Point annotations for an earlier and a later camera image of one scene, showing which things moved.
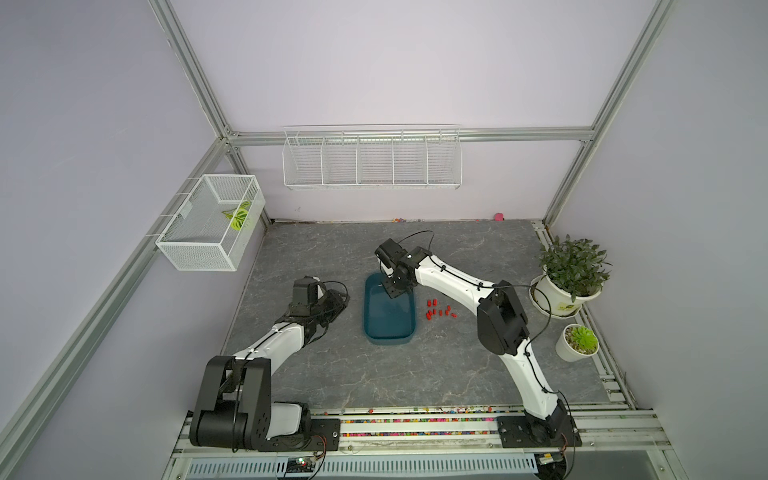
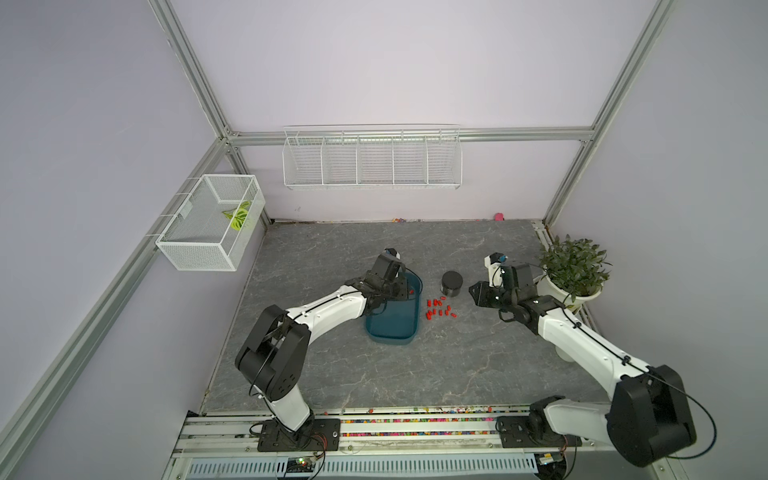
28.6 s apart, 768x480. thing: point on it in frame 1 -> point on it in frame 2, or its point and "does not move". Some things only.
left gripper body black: x=327 y=309 -> x=397 y=290
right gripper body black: x=393 y=283 -> x=495 y=297
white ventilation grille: x=430 y=466 does not move
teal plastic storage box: x=388 y=320 does not move
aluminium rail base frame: x=615 y=440 does not move
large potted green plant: x=574 y=272 does not move
